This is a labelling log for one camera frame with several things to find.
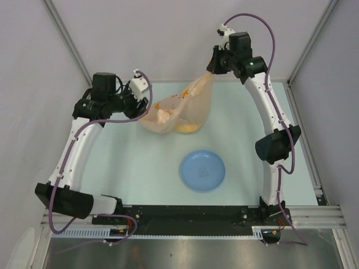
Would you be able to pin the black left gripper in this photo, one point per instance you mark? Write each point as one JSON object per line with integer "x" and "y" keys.
{"x": 134, "y": 112}

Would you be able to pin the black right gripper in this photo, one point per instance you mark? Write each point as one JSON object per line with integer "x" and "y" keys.
{"x": 212, "y": 66}

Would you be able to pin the translucent orange plastic bag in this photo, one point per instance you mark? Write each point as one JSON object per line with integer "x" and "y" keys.
{"x": 186, "y": 112}

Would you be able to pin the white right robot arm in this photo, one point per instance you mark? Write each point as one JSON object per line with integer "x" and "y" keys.
{"x": 234, "y": 54}

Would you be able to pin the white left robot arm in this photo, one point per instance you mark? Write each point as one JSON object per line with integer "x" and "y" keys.
{"x": 108, "y": 95}

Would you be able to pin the blue plate with bear print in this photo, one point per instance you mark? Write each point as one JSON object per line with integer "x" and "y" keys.
{"x": 202, "y": 170}

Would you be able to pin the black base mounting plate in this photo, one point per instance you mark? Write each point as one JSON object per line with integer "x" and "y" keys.
{"x": 199, "y": 220}

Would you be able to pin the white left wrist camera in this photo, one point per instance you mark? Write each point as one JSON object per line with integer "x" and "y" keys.
{"x": 138, "y": 85}

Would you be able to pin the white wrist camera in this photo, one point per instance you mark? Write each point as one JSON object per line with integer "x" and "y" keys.
{"x": 138, "y": 85}
{"x": 224, "y": 32}

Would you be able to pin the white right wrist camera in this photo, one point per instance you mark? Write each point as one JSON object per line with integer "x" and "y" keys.
{"x": 224, "y": 32}

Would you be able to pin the white slotted cable duct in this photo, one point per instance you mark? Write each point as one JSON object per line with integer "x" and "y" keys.
{"x": 116, "y": 234}

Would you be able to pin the aluminium frame rail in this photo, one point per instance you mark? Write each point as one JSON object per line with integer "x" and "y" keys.
{"x": 311, "y": 217}

